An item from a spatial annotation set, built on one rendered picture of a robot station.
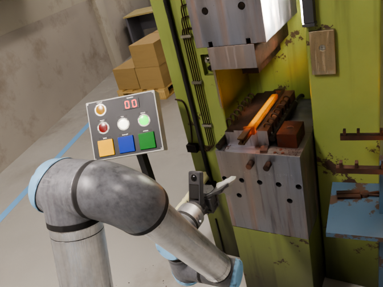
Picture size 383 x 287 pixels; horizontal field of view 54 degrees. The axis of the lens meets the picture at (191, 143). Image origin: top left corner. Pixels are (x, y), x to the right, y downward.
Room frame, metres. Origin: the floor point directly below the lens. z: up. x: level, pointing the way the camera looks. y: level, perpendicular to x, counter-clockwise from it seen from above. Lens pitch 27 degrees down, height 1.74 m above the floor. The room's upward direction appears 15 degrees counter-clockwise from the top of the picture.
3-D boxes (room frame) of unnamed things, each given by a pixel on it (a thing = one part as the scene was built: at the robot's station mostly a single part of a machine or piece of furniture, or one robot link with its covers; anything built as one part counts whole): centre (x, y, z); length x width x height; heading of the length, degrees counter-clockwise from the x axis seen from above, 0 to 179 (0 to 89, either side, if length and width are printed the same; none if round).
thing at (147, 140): (1.55, 0.19, 1.01); 0.07 x 0.05 x 0.07; 79
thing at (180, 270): (0.89, 0.11, 0.86); 0.12 x 0.09 x 0.12; 58
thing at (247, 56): (1.60, -0.36, 1.32); 0.42 x 0.20 x 0.10; 144
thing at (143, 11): (7.91, -0.13, 0.39); 1.45 x 0.75 x 0.78; 71
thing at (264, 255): (1.57, -0.41, 0.23); 0.56 x 0.38 x 0.47; 144
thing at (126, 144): (1.57, 0.29, 1.01); 0.07 x 0.05 x 0.07; 79
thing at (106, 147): (1.58, 0.39, 1.01); 0.07 x 0.05 x 0.07; 79
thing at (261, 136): (1.60, -0.36, 0.96); 0.42 x 0.20 x 0.09; 144
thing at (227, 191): (1.07, -0.08, 0.97); 0.09 x 0.03 x 0.06; 108
